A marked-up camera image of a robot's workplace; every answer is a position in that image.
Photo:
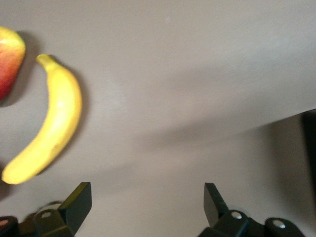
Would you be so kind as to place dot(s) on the red yellow mango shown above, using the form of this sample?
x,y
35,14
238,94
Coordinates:
x,y
10,61

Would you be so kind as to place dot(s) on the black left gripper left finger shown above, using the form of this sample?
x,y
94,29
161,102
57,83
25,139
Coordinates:
x,y
71,212

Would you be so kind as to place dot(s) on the black plastic box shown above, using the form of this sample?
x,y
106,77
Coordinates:
x,y
311,148

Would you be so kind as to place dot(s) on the yellow banana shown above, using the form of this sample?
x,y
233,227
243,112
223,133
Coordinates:
x,y
61,111

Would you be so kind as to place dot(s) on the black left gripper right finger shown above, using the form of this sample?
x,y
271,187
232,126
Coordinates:
x,y
219,219

